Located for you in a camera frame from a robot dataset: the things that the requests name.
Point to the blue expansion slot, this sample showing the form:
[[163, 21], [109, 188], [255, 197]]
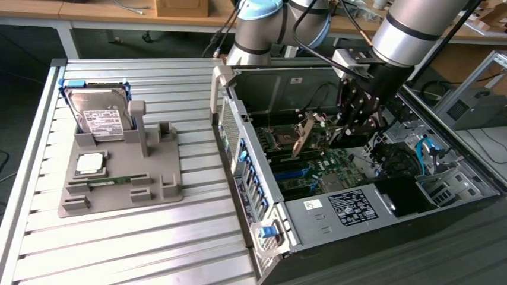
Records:
[[291, 175]]

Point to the grey computer box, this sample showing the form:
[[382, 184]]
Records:
[[483, 110]]

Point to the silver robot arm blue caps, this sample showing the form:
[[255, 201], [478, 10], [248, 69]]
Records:
[[411, 32]]

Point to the black fan shroud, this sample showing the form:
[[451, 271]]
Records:
[[403, 196]]

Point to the metal disk bay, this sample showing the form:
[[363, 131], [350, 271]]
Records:
[[447, 190]]

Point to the green GPU with black cooler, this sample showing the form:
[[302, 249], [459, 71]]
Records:
[[304, 133]]

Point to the black stand pole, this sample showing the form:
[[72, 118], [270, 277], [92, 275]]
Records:
[[443, 44]]

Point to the blue release latch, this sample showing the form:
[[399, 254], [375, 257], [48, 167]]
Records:
[[267, 232]]

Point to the grey parts rack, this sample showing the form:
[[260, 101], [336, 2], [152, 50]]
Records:
[[119, 196]]

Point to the blue disk caddy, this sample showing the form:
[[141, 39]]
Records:
[[73, 84]]

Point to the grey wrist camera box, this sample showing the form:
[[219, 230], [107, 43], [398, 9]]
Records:
[[354, 60]]

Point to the green Dell motherboard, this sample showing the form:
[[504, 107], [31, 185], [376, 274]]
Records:
[[340, 160]]

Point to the silver hard disk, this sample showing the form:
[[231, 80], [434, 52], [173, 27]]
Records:
[[99, 115]]

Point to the aluminium profile frame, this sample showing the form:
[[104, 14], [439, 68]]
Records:
[[488, 63]]

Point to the grey power supply with label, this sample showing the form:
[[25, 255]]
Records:
[[316, 219]]

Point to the open black PC case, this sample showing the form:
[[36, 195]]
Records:
[[396, 252]]

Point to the silver chipset heatsink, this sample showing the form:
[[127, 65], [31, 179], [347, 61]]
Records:
[[334, 183]]

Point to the green RAM stick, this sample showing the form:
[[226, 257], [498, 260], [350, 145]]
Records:
[[111, 180]]

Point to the CPU socket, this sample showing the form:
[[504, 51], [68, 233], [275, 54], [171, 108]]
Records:
[[283, 138]]

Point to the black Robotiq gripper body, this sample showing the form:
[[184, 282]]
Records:
[[390, 80]]

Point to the wooden desk white frame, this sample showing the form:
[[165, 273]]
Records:
[[480, 34], [79, 15]]

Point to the silver CPU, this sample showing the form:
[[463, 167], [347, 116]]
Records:
[[89, 163]]

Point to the brown cardboard box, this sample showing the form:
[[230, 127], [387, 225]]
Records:
[[181, 7]]

